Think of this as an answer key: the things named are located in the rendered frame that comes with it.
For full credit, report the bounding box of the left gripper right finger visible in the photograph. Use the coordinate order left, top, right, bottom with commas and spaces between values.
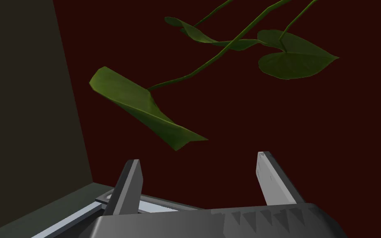
255, 151, 306, 207

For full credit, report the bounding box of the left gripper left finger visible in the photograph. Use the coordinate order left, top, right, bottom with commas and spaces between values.
102, 159, 144, 216

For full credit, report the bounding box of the green leafy plant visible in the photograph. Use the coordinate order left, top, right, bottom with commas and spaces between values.
88, 0, 340, 152

